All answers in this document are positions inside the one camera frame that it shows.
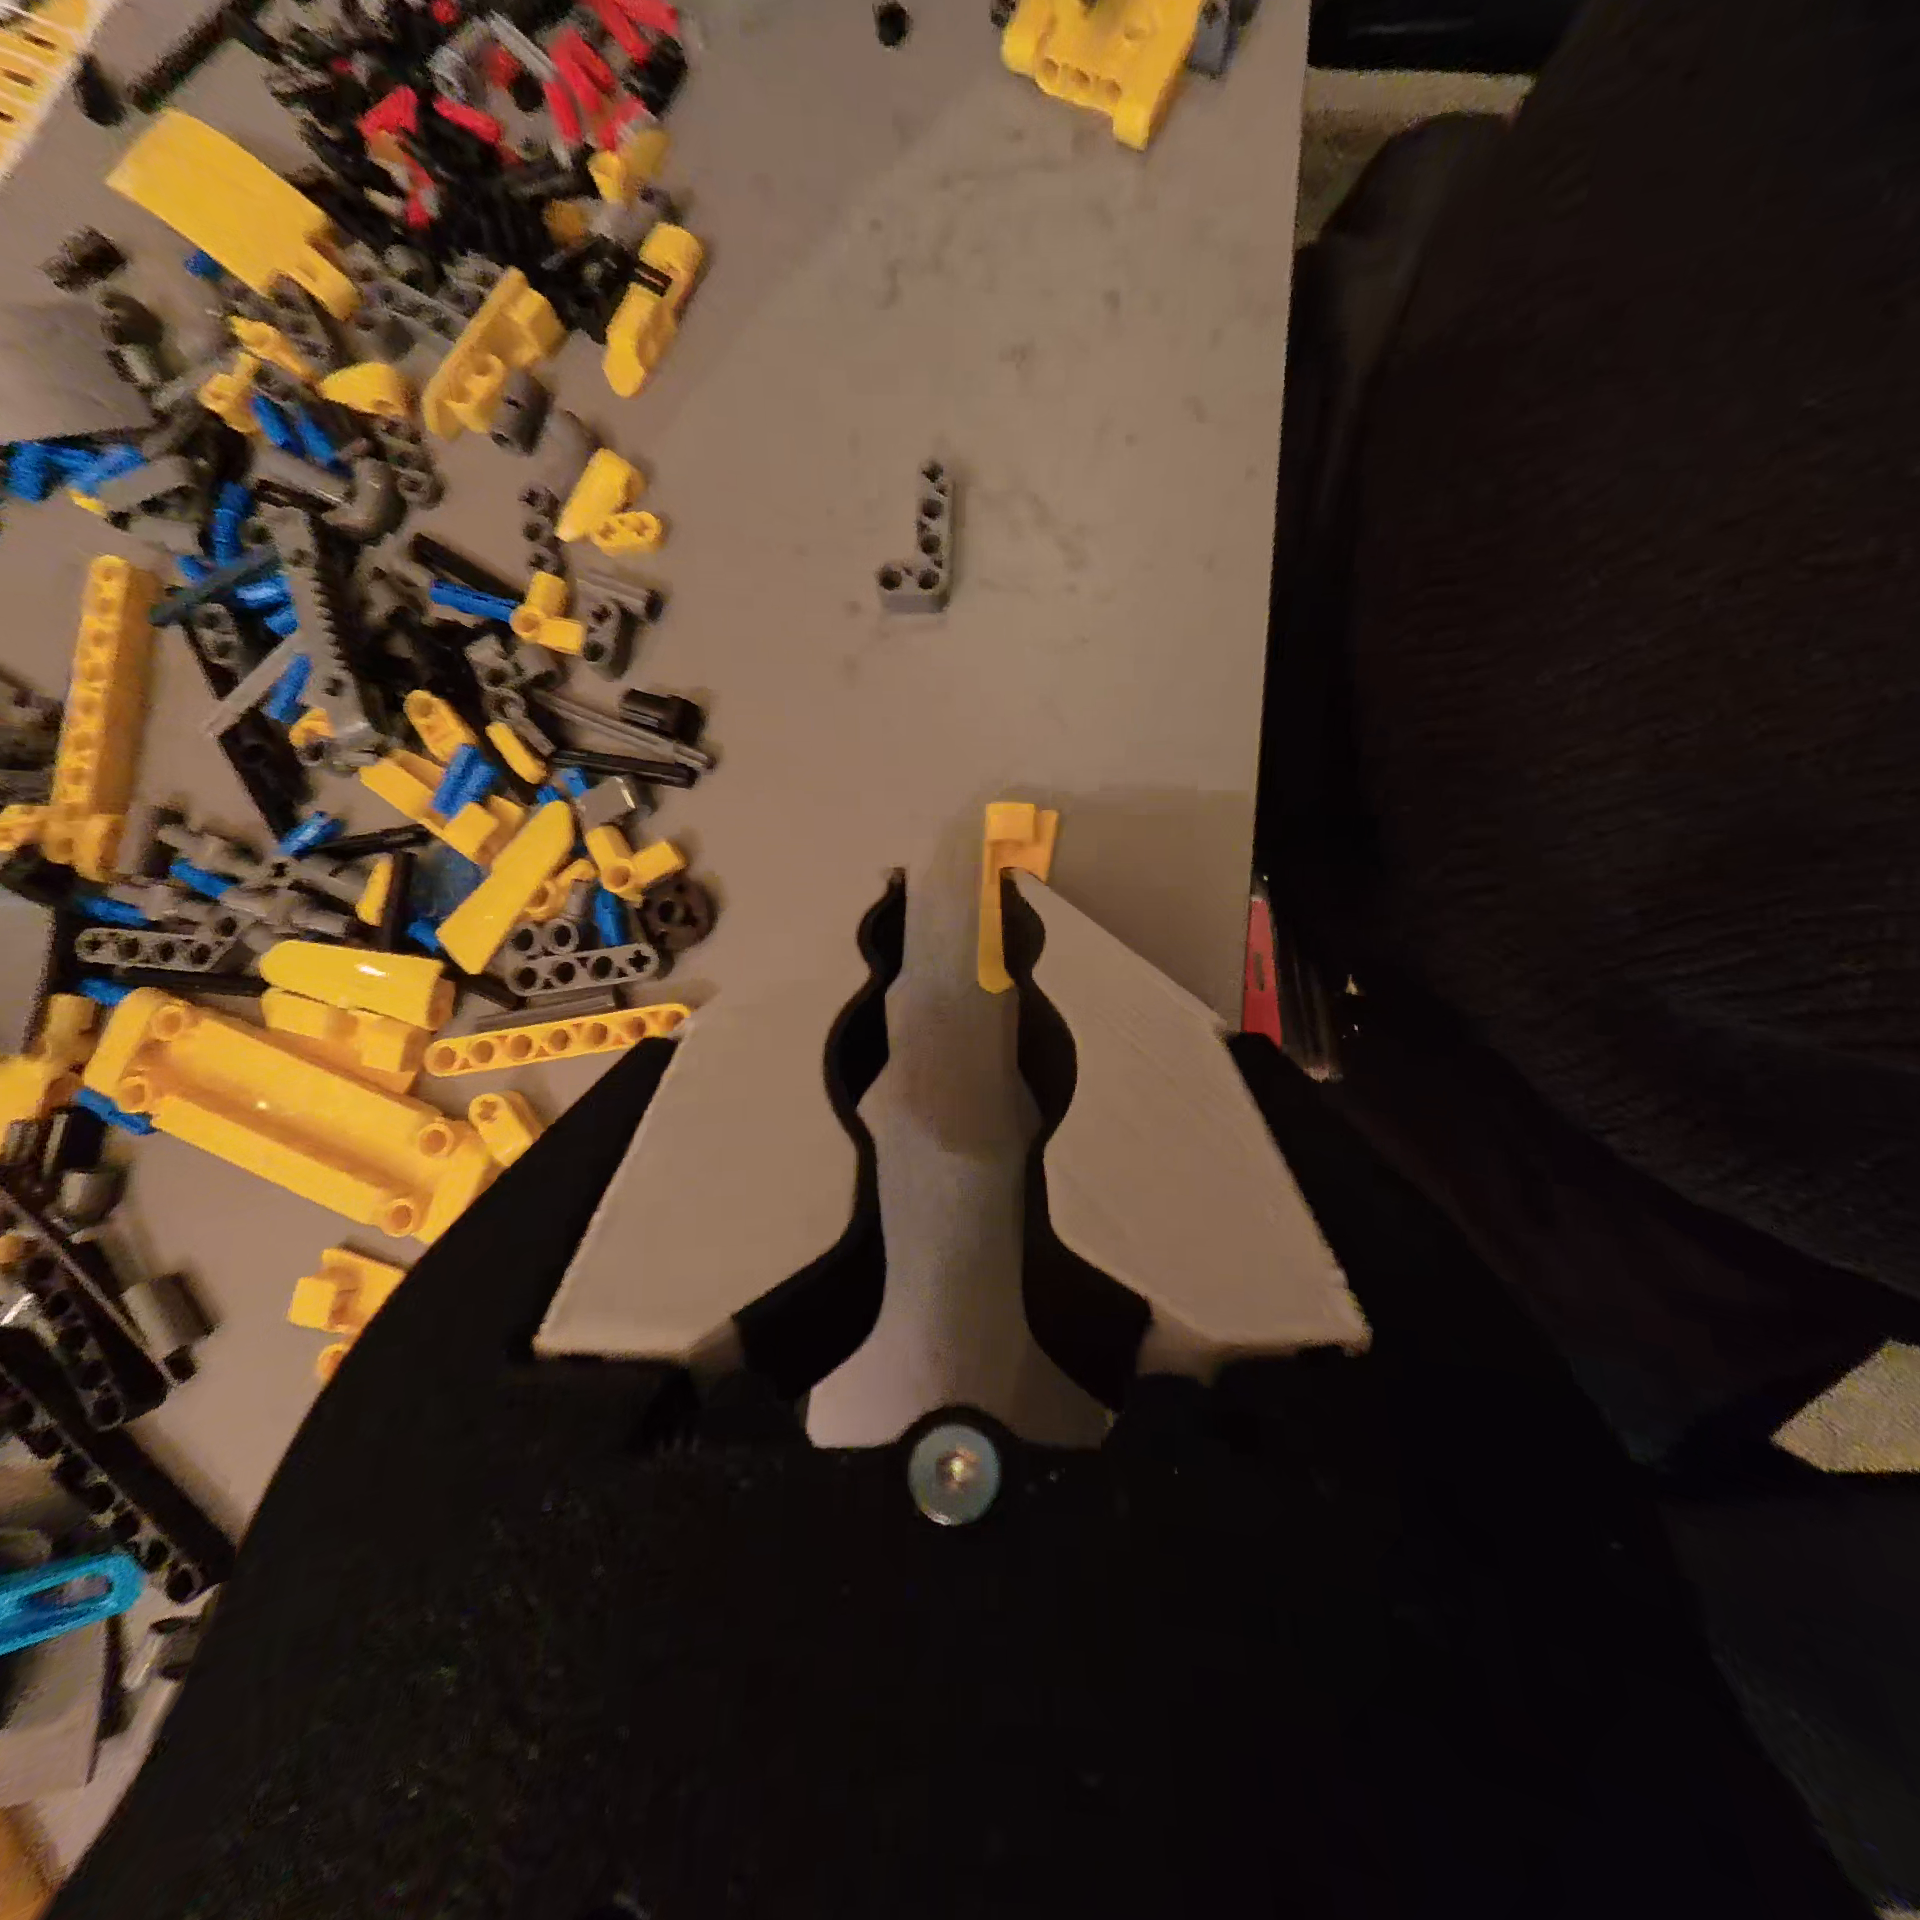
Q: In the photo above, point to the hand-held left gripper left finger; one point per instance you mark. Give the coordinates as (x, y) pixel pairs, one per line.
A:
(704, 1201)

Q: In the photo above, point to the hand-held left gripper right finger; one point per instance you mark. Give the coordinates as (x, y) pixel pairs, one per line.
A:
(1185, 1185)

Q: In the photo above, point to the small yellow angled piece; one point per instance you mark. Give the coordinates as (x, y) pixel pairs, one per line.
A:
(993, 901)

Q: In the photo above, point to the thin yellow holed beam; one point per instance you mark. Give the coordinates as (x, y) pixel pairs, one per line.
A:
(556, 1038)

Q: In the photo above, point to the red plastic strip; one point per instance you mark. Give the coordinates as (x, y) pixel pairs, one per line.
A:
(1264, 967)

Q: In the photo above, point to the long yellow block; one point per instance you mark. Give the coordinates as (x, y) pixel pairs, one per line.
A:
(284, 1110)

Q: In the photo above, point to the grey angled holed beam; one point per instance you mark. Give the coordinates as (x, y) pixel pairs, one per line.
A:
(932, 525)

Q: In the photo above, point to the pile of mixed building pieces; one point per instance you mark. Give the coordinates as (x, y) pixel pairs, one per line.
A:
(323, 601)

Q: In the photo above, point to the person's dark clothing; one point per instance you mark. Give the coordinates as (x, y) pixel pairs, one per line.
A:
(1621, 601)

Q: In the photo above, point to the thick yellow holed beam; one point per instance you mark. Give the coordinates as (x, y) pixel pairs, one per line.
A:
(105, 705)

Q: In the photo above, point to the yellow curved panel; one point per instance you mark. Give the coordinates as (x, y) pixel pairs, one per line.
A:
(224, 212)

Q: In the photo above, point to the yellow blue assembled part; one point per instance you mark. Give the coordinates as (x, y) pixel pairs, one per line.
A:
(1096, 61)

